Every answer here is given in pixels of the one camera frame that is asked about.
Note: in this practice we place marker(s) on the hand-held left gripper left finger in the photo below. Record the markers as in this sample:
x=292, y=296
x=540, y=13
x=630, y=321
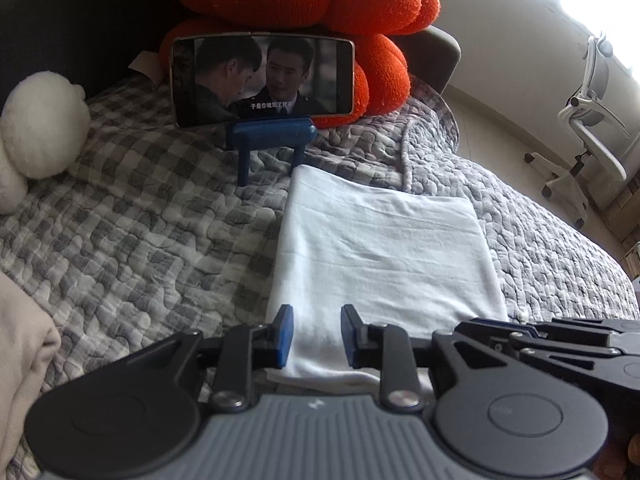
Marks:
x=284, y=332

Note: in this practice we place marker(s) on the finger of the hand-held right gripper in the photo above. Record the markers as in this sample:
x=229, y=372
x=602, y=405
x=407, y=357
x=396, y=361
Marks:
x=500, y=330

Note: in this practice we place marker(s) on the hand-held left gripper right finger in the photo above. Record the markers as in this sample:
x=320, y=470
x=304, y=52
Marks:
x=350, y=335

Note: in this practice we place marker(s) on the white pants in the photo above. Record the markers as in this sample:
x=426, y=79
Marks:
x=390, y=240

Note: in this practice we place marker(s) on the cream garment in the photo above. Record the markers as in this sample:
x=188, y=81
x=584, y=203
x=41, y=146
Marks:
x=25, y=360

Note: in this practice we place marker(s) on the grey checked quilted blanket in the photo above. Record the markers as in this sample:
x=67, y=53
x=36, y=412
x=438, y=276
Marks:
x=150, y=235

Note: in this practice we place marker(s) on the blue phone stand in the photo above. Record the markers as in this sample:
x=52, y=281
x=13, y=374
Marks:
x=270, y=135

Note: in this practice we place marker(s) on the white office chair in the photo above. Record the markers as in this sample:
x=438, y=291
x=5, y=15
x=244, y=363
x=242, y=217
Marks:
x=595, y=125

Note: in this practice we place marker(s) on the smartphone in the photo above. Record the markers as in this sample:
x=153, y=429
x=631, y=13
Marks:
x=260, y=80

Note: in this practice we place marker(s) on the white fabric label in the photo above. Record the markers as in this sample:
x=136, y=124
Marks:
x=145, y=66

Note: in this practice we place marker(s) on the white round plush cushion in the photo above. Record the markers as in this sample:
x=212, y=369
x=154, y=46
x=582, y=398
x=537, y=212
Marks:
x=45, y=125

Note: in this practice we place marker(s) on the grey sofa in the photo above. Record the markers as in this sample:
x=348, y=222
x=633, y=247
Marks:
x=75, y=20

